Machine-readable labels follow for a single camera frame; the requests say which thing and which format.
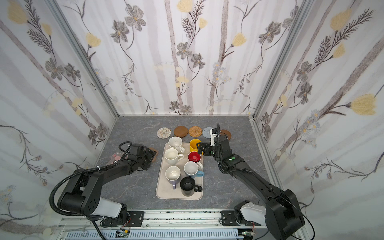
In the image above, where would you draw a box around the glossy amber round coaster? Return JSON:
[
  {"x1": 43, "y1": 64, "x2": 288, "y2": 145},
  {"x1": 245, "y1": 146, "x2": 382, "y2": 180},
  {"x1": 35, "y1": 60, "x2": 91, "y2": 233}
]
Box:
[{"x1": 220, "y1": 130, "x2": 232, "y2": 140}]

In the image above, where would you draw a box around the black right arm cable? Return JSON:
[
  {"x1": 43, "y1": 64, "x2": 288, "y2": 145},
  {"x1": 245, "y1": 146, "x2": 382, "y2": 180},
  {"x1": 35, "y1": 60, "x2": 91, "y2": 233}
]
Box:
[{"x1": 215, "y1": 122, "x2": 316, "y2": 240}]

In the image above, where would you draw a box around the pink flower shaped coaster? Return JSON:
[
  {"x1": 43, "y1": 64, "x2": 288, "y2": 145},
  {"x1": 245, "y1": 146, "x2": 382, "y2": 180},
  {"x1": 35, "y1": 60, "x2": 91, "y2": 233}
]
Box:
[{"x1": 107, "y1": 153, "x2": 126, "y2": 165}]

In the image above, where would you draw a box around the black mug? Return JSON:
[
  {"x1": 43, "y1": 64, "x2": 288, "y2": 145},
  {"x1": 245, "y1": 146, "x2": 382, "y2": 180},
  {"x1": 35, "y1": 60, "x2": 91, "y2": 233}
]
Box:
[{"x1": 180, "y1": 177, "x2": 203, "y2": 197}]

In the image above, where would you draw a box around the beige serving tray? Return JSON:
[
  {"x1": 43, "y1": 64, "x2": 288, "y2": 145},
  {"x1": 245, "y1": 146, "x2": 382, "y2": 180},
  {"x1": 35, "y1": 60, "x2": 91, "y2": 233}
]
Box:
[{"x1": 156, "y1": 143, "x2": 204, "y2": 201}]

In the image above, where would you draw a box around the white slotted cable duct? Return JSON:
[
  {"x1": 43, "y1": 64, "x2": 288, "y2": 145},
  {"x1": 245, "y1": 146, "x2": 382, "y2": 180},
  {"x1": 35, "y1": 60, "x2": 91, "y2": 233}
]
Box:
[{"x1": 64, "y1": 229, "x2": 244, "y2": 240}]

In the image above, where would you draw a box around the brown paw shaped coaster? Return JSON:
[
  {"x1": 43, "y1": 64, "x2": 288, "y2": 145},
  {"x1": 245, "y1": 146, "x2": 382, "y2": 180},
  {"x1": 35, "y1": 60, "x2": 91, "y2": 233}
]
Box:
[{"x1": 149, "y1": 147, "x2": 159, "y2": 163}]

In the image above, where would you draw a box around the black corrugated cable conduit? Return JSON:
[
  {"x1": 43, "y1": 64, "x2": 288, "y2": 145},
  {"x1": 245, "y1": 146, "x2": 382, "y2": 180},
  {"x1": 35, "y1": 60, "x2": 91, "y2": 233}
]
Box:
[{"x1": 49, "y1": 166, "x2": 118, "y2": 217}]

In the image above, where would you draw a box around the dark wooden round coaster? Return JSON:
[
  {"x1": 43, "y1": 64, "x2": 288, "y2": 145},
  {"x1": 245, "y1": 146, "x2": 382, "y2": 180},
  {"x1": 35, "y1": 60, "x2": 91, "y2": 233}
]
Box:
[{"x1": 174, "y1": 126, "x2": 189, "y2": 138}]

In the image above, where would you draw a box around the woven rattan round coaster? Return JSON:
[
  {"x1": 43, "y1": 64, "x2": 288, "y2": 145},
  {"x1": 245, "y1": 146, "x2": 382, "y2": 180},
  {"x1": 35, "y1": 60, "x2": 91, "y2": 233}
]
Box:
[{"x1": 188, "y1": 126, "x2": 203, "y2": 138}]

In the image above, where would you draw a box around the white mug red inside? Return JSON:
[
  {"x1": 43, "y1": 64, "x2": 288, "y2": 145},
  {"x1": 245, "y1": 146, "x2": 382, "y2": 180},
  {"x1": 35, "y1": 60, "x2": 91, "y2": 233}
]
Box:
[{"x1": 188, "y1": 151, "x2": 203, "y2": 171}]

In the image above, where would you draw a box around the colourful woven round coaster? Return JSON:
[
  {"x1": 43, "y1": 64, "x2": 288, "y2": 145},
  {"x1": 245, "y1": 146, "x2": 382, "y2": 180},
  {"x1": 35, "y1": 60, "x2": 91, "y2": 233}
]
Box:
[{"x1": 157, "y1": 127, "x2": 172, "y2": 139}]

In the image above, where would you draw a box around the white mug purple handle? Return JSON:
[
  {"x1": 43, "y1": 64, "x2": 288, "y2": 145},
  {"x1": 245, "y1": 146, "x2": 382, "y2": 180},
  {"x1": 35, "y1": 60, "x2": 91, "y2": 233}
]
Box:
[{"x1": 165, "y1": 166, "x2": 181, "y2": 190}]

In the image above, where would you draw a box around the speckled white mug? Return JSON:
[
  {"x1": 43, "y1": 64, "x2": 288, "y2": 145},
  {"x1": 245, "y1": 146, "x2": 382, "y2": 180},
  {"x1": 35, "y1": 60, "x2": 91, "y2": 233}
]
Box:
[{"x1": 168, "y1": 137, "x2": 185, "y2": 154}]

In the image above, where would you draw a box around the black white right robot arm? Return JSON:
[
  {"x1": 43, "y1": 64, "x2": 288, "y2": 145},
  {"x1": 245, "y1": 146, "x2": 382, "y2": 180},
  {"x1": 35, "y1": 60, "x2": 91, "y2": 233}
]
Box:
[{"x1": 197, "y1": 136, "x2": 305, "y2": 240}]

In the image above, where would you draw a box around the grey blue woven coaster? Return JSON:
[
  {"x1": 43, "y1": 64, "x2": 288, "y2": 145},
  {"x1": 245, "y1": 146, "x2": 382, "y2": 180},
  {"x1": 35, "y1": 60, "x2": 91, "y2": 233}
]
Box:
[{"x1": 203, "y1": 127, "x2": 213, "y2": 139}]

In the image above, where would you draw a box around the yellow mug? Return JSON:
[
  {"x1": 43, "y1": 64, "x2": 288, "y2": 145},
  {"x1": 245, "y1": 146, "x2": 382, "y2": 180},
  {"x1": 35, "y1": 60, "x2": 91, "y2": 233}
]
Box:
[{"x1": 189, "y1": 139, "x2": 202, "y2": 152}]

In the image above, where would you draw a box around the aluminium mounting rail frame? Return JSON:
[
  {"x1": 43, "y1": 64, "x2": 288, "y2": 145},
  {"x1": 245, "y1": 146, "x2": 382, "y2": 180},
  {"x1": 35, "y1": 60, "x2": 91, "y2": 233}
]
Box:
[{"x1": 55, "y1": 208, "x2": 307, "y2": 240}]

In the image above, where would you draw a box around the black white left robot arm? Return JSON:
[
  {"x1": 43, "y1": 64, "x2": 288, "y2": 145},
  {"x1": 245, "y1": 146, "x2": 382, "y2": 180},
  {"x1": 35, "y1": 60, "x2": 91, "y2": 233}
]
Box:
[{"x1": 49, "y1": 141, "x2": 158, "y2": 227}]

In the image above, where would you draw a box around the plain white mug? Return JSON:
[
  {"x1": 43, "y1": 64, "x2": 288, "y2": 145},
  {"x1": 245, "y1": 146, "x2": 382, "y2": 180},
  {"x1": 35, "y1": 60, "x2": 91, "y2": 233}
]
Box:
[{"x1": 164, "y1": 148, "x2": 184, "y2": 166}]

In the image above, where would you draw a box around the white mug blue handle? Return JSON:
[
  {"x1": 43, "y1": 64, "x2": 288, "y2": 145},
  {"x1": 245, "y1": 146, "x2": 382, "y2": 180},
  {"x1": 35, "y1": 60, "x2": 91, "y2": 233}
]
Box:
[{"x1": 184, "y1": 162, "x2": 205, "y2": 178}]

